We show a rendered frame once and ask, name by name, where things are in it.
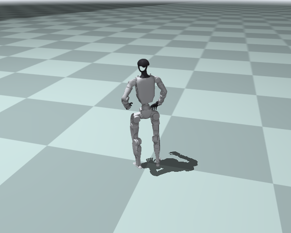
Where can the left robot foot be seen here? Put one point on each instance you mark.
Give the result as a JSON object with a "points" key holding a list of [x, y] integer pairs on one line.
{"points": [[140, 167]]}

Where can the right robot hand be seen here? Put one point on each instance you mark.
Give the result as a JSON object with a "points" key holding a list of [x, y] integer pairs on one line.
{"points": [[154, 105]]}

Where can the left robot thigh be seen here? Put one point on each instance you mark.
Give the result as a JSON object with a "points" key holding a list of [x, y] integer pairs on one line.
{"points": [[134, 126]]}

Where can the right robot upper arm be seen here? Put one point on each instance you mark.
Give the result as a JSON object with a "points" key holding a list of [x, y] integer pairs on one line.
{"points": [[160, 85]]}

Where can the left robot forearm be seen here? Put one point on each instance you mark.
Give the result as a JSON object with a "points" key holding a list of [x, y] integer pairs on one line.
{"points": [[126, 105]]}

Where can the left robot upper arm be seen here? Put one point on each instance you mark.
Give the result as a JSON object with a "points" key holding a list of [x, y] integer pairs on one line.
{"points": [[128, 89]]}

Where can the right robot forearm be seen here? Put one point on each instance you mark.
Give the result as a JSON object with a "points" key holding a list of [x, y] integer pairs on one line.
{"points": [[161, 99]]}

